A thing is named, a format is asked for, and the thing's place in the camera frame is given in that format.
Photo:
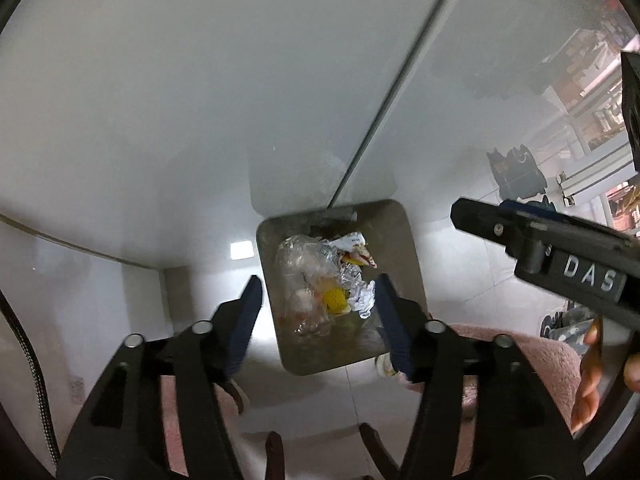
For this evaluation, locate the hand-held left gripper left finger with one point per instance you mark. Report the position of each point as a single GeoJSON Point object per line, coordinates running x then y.
{"type": "Point", "coordinates": [245, 325]}

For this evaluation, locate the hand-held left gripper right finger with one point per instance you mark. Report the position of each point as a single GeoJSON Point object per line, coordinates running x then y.
{"type": "Point", "coordinates": [397, 335]}

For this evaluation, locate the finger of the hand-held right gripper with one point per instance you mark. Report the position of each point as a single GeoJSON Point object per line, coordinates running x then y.
{"type": "Point", "coordinates": [490, 222]}
{"type": "Point", "coordinates": [545, 212]}

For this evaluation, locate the yellow snack wrapper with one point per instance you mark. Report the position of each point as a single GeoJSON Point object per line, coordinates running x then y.
{"type": "Point", "coordinates": [334, 301]}

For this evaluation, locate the wrappers and trash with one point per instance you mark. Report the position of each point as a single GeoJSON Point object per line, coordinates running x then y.
{"type": "Point", "coordinates": [300, 265]}

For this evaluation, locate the square metal trash bin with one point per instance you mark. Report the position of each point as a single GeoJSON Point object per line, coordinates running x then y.
{"type": "Point", "coordinates": [390, 240]}

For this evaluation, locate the person's right hand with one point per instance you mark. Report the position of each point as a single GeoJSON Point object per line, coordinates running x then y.
{"type": "Point", "coordinates": [589, 385]}

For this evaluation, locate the white shoe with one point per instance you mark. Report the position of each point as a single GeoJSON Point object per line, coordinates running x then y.
{"type": "Point", "coordinates": [386, 366]}

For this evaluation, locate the dark grey slipper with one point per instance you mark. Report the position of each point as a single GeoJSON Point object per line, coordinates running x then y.
{"type": "Point", "coordinates": [567, 322]}

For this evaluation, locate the white shelf rack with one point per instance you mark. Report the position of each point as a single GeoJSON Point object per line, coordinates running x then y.
{"type": "Point", "coordinates": [590, 180]}

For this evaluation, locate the silver foil wrapper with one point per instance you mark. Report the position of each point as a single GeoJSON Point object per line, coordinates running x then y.
{"type": "Point", "coordinates": [357, 285]}

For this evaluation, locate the pink fuzzy pants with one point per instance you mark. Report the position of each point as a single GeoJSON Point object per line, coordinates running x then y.
{"type": "Point", "coordinates": [545, 355]}

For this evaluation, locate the white printed wrapper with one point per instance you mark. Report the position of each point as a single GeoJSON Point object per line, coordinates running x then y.
{"type": "Point", "coordinates": [350, 245]}

